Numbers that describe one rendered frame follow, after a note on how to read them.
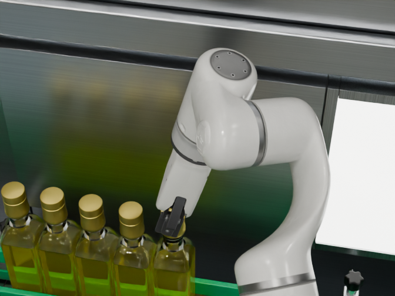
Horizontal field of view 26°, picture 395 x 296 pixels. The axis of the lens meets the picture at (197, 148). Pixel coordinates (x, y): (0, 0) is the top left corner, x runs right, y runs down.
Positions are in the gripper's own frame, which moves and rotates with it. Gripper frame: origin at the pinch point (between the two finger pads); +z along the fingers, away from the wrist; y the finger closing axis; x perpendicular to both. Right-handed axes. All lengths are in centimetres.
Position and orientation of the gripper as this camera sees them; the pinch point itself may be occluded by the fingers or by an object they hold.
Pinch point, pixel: (172, 212)
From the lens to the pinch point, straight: 118.6
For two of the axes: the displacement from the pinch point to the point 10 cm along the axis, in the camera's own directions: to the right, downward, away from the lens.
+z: -2.5, 6.5, 7.2
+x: 9.5, 3.1, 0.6
